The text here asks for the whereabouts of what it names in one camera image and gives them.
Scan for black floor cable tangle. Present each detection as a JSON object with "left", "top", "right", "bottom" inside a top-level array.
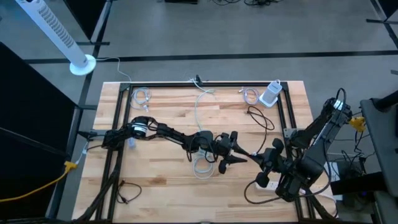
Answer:
[{"left": 323, "top": 132, "right": 376, "bottom": 175}]

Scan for short white cable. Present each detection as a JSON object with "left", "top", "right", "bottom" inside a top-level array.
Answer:
[{"left": 75, "top": 141, "right": 90, "bottom": 164}]

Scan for yellow cable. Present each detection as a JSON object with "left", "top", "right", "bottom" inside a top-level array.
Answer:
[{"left": 0, "top": 161, "right": 78, "bottom": 203}]

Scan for thin black cable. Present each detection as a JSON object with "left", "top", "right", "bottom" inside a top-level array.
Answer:
[{"left": 116, "top": 179, "right": 143, "bottom": 205}]

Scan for white paper box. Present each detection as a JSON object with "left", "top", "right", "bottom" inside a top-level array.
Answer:
[{"left": 326, "top": 161, "right": 343, "bottom": 202}]

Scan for black floor box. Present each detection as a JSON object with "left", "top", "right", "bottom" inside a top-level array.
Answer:
[{"left": 164, "top": 0, "right": 200, "bottom": 5}]

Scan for black stand legs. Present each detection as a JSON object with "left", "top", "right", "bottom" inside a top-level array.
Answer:
[{"left": 366, "top": 0, "right": 398, "bottom": 50}]

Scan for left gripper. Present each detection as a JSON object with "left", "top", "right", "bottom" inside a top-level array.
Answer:
[{"left": 214, "top": 130, "right": 251, "bottom": 175}]

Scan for white tower fan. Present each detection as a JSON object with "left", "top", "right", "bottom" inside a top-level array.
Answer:
[{"left": 14, "top": 0, "right": 98, "bottom": 77}]

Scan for grey side table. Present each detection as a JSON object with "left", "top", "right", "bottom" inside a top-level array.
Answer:
[{"left": 359, "top": 98, "right": 398, "bottom": 198}]

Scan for white fan cord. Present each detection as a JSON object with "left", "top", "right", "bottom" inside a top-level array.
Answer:
[{"left": 95, "top": 57, "right": 133, "bottom": 82}]

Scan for black USB cable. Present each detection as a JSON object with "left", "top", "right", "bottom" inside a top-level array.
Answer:
[{"left": 246, "top": 105, "right": 275, "bottom": 155}]

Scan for black curtain partition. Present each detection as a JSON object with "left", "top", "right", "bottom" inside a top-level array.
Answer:
[
  {"left": 63, "top": 0, "right": 111, "bottom": 47},
  {"left": 0, "top": 40, "right": 78, "bottom": 220}
]

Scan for black aluminium table frame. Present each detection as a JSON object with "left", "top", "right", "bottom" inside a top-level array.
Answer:
[{"left": 74, "top": 81, "right": 341, "bottom": 224}]

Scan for pale power cube cord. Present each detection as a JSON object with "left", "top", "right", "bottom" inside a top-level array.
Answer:
[{"left": 189, "top": 77, "right": 217, "bottom": 133}]

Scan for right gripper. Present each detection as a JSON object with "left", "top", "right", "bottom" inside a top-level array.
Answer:
[{"left": 251, "top": 138, "right": 292, "bottom": 189}]

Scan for white tower power strip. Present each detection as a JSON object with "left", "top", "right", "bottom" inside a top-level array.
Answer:
[{"left": 259, "top": 80, "right": 284, "bottom": 109}]

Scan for yellow plug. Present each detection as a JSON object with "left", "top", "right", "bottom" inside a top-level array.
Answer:
[{"left": 348, "top": 115, "right": 367, "bottom": 134}]

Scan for white usb cable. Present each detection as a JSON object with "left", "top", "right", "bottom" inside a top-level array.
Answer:
[
  {"left": 129, "top": 86, "right": 153, "bottom": 113},
  {"left": 192, "top": 149, "right": 216, "bottom": 180}
]

